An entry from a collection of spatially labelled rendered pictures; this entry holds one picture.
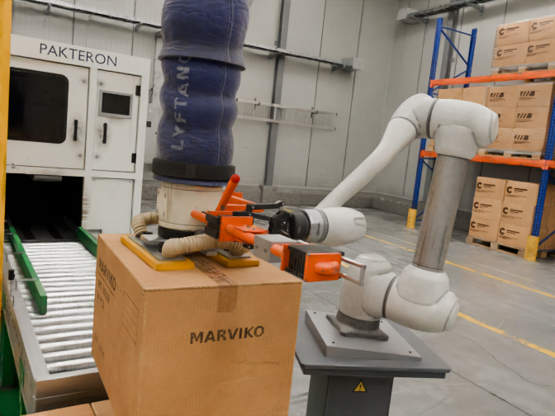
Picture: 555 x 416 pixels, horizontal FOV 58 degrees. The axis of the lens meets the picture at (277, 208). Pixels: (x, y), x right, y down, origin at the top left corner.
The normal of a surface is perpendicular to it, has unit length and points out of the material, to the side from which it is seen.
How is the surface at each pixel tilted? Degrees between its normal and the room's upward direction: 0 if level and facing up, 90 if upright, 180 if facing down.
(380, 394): 90
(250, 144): 90
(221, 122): 107
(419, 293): 85
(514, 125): 90
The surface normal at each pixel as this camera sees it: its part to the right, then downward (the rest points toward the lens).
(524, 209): -0.87, -0.09
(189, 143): -0.06, -0.08
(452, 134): -0.57, 0.11
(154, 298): 0.48, 0.15
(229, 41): 0.69, 0.33
